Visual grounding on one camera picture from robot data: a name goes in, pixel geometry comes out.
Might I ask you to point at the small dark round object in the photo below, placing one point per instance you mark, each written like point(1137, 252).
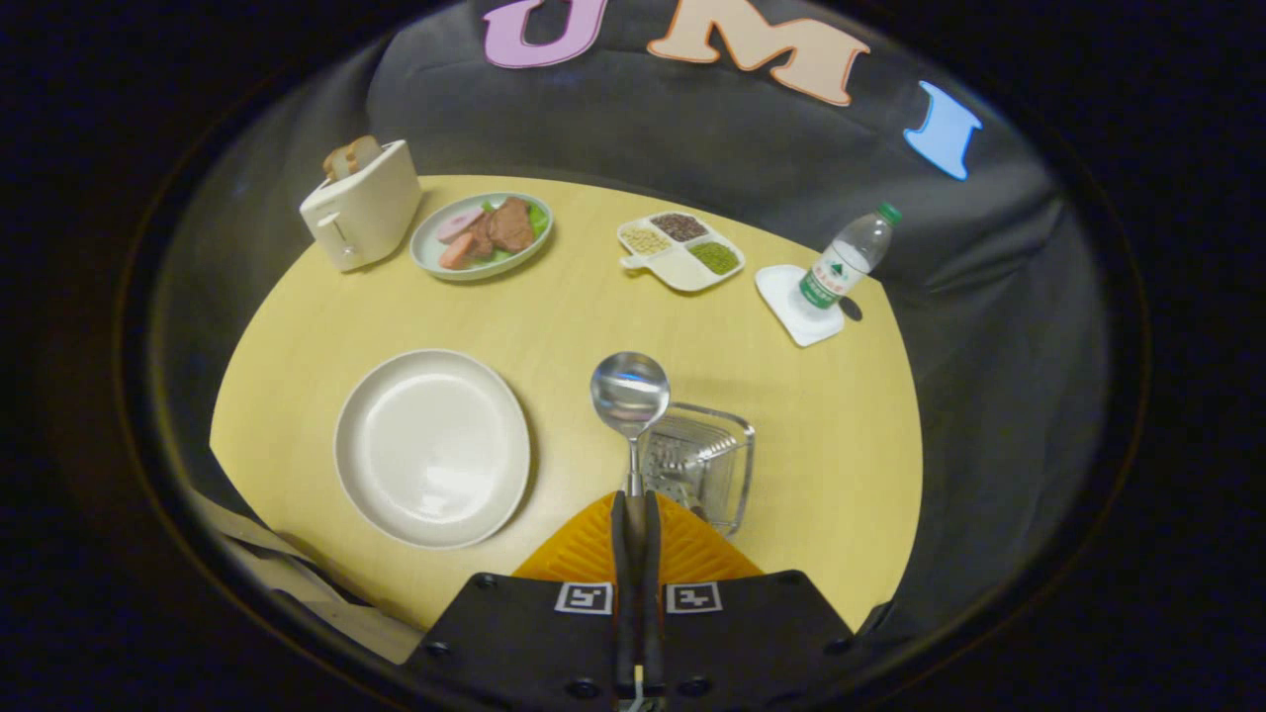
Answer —
point(851, 309)

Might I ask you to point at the pink ham slice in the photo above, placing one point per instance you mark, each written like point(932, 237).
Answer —
point(458, 222)

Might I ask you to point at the green lettuce leaf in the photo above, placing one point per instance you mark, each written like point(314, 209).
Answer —
point(539, 220)

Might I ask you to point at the brown meat piece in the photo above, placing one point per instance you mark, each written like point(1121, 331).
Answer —
point(511, 225)

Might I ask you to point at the white toaster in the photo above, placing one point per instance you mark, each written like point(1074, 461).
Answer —
point(371, 213)

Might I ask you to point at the person's beige clothing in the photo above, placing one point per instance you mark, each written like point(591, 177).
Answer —
point(297, 583)

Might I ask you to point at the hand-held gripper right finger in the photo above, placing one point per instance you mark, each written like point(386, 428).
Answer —
point(651, 603)

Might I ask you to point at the pale green food plate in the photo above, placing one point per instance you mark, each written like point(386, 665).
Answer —
point(430, 259)

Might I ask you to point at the red sausage piece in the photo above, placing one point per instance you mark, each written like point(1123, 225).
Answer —
point(457, 252)

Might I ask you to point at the brown toast slice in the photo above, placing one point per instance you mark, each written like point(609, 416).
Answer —
point(364, 152)
point(336, 166)

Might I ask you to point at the white divided grain dish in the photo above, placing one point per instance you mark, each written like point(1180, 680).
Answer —
point(682, 269)

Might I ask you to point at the clear plastic water bottle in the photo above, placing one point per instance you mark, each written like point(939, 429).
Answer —
point(846, 262)

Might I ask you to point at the white square coaster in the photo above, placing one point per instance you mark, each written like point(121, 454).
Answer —
point(786, 297)

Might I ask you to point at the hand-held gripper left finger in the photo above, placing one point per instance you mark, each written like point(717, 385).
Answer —
point(621, 593)

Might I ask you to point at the round white plate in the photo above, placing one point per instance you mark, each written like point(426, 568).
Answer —
point(435, 450)

